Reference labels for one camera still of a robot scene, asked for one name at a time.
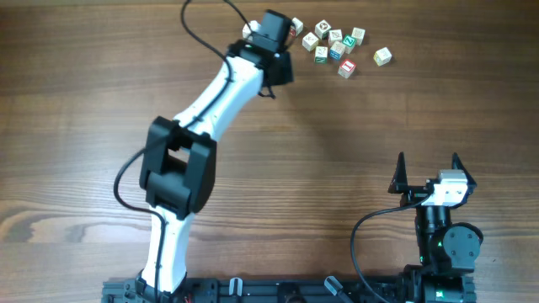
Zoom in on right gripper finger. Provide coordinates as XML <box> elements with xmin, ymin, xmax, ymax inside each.
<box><xmin>387</xmin><ymin>151</ymin><xmax>408</xmax><ymax>194</ymax></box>
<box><xmin>451</xmin><ymin>152</ymin><xmax>477</xmax><ymax>188</ymax></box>

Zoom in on wooden block red letter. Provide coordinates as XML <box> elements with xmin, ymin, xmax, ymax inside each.
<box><xmin>290</xmin><ymin>18</ymin><xmax>303</xmax><ymax>37</ymax></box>

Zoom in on wooden block green side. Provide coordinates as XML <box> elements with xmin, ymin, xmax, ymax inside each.
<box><xmin>314</xmin><ymin>46</ymin><xmax>328</xmax><ymax>64</ymax></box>

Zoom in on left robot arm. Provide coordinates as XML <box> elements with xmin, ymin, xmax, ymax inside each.
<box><xmin>138</xmin><ymin>10</ymin><xmax>293</xmax><ymax>302</ymax></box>

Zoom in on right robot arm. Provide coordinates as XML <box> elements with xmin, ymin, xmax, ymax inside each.
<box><xmin>388</xmin><ymin>152</ymin><xmax>483</xmax><ymax>302</ymax></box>

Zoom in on plain wooden block far left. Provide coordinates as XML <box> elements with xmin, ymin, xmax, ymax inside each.
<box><xmin>242</xmin><ymin>24</ymin><xmax>252</xmax><ymax>40</ymax></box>

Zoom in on wooden block letter W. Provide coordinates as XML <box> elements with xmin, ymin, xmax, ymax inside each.
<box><xmin>302</xmin><ymin>32</ymin><xmax>319</xmax><ymax>52</ymax></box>

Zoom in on wooden block dark picture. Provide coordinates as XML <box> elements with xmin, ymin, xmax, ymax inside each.
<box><xmin>315</xmin><ymin>19</ymin><xmax>331</xmax><ymax>40</ymax></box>

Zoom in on wooden block blue side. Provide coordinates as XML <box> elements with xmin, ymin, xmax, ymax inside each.
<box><xmin>329</xmin><ymin>41</ymin><xmax>345</xmax><ymax>61</ymax></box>

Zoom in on wooden block with sketch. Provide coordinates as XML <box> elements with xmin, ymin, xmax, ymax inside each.
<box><xmin>328</xmin><ymin>29</ymin><xmax>343</xmax><ymax>46</ymax></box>

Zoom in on wooden block green Z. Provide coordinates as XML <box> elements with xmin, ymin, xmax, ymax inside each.
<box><xmin>342</xmin><ymin>35</ymin><xmax>357</xmax><ymax>54</ymax></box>

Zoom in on wooden block red I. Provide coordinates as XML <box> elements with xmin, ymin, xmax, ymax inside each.
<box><xmin>338</xmin><ymin>59</ymin><xmax>356</xmax><ymax>79</ymax></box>

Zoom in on wooden block pale green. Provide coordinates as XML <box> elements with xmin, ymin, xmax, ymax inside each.
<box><xmin>351</xmin><ymin>27</ymin><xmax>366</xmax><ymax>45</ymax></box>

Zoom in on wooden block yellow side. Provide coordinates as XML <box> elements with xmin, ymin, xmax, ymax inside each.
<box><xmin>373</xmin><ymin>47</ymin><xmax>392</xmax><ymax>66</ymax></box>

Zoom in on right camera cable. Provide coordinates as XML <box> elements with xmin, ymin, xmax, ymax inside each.
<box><xmin>350</xmin><ymin>194</ymin><xmax>433</xmax><ymax>303</ymax></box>

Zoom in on camera cable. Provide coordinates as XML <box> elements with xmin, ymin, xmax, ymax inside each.
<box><xmin>112</xmin><ymin>0</ymin><xmax>270</xmax><ymax>303</ymax></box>
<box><xmin>350</xmin><ymin>194</ymin><xmax>433</xmax><ymax>303</ymax></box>

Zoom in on left camera cable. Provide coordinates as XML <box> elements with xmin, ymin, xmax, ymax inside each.
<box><xmin>112</xmin><ymin>0</ymin><xmax>270</xmax><ymax>303</ymax></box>

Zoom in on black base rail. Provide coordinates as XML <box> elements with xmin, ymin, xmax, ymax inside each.
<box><xmin>100</xmin><ymin>275</ymin><xmax>477</xmax><ymax>303</ymax></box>

